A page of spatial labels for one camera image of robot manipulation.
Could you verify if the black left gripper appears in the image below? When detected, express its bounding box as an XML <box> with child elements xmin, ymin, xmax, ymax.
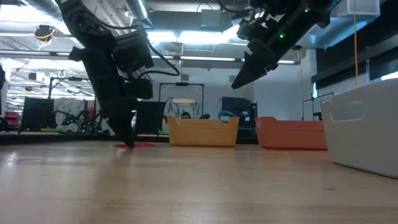
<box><xmin>68</xmin><ymin>28</ymin><xmax>155</xmax><ymax>149</ymax></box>

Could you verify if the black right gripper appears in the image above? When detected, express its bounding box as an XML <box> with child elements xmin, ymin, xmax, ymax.
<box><xmin>231</xmin><ymin>0</ymin><xmax>312</xmax><ymax>90</ymax></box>

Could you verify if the thin red rubber band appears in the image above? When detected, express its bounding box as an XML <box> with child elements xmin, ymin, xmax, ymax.
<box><xmin>113</xmin><ymin>142</ymin><xmax>159</xmax><ymax>149</ymax></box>

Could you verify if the blue rubber band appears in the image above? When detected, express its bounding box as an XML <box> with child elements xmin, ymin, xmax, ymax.
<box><xmin>217</xmin><ymin>110</ymin><xmax>235</xmax><ymax>124</ymax></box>

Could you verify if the black computer monitor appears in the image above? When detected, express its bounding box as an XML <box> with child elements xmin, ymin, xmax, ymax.
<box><xmin>221</xmin><ymin>96</ymin><xmax>252</xmax><ymax>119</ymax></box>
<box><xmin>21</xmin><ymin>96</ymin><xmax>55</xmax><ymax>131</ymax></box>
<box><xmin>135</xmin><ymin>100</ymin><xmax>167</xmax><ymax>135</ymax></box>

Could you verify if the long ceiling light strip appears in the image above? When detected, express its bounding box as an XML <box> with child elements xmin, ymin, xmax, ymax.
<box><xmin>0</xmin><ymin>49</ymin><xmax>301</xmax><ymax>65</ymax></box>

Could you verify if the silver cover sheet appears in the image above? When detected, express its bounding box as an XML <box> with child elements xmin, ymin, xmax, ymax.
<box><xmin>164</xmin><ymin>98</ymin><xmax>201</xmax><ymax>121</ymax></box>

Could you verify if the thin black stand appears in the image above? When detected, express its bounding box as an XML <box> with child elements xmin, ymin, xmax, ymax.
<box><xmin>303</xmin><ymin>91</ymin><xmax>335</xmax><ymax>121</ymax></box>

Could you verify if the orange plastic basket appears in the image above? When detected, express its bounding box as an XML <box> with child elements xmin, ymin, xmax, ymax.
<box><xmin>255</xmin><ymin>116</ymin><xmax>328</xmax><ymax>151</ymax></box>

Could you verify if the yellow plastic basket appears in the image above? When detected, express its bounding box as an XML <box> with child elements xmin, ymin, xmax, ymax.
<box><xmin>167</xmin><ymin>115</ymin><xmax>241</xmax><ymax>147</ymax></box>

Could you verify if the red storage box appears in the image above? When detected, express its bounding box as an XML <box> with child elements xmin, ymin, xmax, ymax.
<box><xmin>4</xmin><ymin>111</ymin><xmax>20</xmax><ymax>128</ymax></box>

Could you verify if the black ceiling device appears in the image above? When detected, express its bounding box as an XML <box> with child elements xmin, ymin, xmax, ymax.
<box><xmin>33</xmin><ymin>24</ymin><xmax>57</xmax><ymax>51</ymax></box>

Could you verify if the white plastic basket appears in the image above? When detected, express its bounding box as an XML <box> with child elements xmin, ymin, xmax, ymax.
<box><xmin>320</xmin><ymin>78</ymin><xmax>398</xmax><ymax>180</ymax></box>

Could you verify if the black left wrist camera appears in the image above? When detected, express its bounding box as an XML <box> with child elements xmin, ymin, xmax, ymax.
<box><xmin>123</xmin><ymin>77</ymin><xmax>154</xmax><ymax>101</ymax></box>

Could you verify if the black gantry frame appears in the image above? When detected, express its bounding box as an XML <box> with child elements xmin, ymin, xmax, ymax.
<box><xmin>159</xmin><ymin>82</ymin><xmax>205</xmax><ymax>119</ymax></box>
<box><xmin>47</xmin><ymin>77</ymin><xmax>100</xmax><ymax>124</ymax></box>

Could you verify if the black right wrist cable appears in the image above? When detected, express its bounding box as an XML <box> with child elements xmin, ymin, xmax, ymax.
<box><xmin>217</xmin><ymin>0</ymin><xmax>259</xmax><ymax>15</ymax></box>

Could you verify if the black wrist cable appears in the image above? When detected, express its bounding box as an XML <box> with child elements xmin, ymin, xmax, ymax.
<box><xmin>99</xmin><ymin>20</ymin><xmax>181</xmax><ymax>80</ymax></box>
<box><xmin>217</xmin><ymin>0</ymin><xmax>259</xmax><ymax>15</ymax></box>

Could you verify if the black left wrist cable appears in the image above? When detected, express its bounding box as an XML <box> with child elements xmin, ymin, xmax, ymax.
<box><xmin>99</xmin><ymin>20</ymin><xmax>181</xmax><ymax>80</ymax></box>

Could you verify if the black aluminium table frame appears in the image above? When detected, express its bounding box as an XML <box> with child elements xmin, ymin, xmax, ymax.
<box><xmin>0</xmin><ymin>130</ymin><xmax>170</xmax><ymax>146</ymax></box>

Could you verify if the round silver ventilation duct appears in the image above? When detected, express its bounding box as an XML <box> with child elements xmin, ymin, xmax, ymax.
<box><xmin>124</xmin><ymin>0</ymin><xmax>154</xmax><ymax>27</ymax></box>

